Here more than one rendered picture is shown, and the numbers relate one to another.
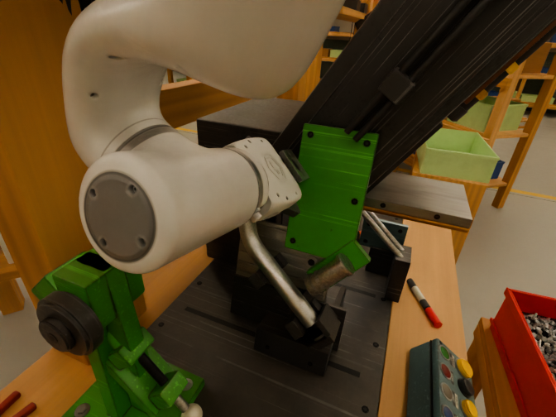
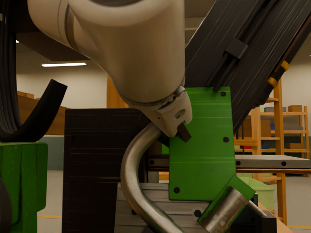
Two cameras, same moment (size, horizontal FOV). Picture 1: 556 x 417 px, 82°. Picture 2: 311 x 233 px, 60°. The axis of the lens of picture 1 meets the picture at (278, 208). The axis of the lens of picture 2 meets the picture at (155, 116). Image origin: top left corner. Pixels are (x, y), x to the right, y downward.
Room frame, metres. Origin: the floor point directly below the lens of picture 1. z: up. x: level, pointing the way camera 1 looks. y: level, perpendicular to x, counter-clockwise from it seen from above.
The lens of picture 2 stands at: (0.00, 0.12, 1.17)
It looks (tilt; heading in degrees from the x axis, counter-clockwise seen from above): 5 degrees up; 345
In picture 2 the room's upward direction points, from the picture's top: straight up
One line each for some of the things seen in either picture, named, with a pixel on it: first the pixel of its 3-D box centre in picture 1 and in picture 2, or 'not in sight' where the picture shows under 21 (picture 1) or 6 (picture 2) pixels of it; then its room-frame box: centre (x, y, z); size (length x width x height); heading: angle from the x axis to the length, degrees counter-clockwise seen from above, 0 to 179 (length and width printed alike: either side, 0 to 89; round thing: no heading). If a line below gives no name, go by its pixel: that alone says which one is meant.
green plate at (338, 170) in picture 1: (333, 187); (200, 140); (0.49, -0.09, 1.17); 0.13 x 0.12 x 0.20; 159
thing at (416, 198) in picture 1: (363, 187); (212, 162); (0.62, -0.18, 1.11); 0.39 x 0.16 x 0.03; 69
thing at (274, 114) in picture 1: (266, 179); (120, 177); (0.73, 0.03, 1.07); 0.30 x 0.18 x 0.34; 159
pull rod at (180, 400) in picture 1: (182, 405); not in sight; (0.24, 0.11, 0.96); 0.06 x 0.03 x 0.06; 69
